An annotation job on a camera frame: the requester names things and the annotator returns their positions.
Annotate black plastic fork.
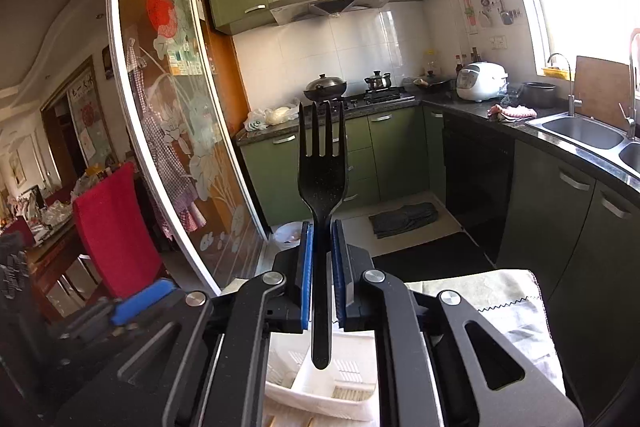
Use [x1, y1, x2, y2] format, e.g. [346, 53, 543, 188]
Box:
[298, 102, 347, 369]

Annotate white patterned tablecloth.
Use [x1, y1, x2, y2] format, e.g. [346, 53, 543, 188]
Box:
[259, 267, 568, 427]

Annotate white plastic utensil organizer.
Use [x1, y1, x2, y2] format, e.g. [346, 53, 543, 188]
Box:
[265, 329, 378, 421]

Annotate dark floor mat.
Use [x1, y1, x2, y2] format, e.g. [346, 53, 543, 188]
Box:
[369, 202, 439, 239]

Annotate red chair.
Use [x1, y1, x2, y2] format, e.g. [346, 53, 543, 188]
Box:
[73, 162, 164, 299]

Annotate green lower cabinets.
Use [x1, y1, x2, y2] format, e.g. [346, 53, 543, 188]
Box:
[235, 103, 640, 423]

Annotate glass sliding door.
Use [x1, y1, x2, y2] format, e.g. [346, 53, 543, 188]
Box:
[106, 0, 266, 295]

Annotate white plastic bags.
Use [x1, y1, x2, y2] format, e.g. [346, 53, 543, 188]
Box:
[243, 104, 298, 132]

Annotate pink dish cloth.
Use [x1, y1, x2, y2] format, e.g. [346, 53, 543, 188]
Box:
[487, 104, 538, 121]

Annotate gas stove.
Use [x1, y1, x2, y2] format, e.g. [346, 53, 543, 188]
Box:
[344, 87, 414, 109]

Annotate steel double sink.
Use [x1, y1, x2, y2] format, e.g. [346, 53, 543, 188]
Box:
[525, 113, 639, 179]

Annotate black frying pan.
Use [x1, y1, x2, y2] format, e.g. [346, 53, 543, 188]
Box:
[412, 72, 451, 92]

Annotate white rice cooker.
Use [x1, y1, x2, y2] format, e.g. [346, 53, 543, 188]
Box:
[456, 62, 508, 103]

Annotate black pot on counter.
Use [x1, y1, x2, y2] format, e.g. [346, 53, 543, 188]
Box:
[518, 82, 556, 108]

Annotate small steel pot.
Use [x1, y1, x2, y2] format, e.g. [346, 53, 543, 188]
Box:
[364, 70, 393, 91]

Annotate chrome faucet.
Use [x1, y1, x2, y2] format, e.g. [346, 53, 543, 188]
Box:
[547, 52, 582, 117]

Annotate black wok with lid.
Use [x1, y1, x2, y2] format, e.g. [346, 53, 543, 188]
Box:
[304, 74, 347, 102]

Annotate wooden cutting board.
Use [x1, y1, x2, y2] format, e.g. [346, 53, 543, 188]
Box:
[574, 55, 631, 130]

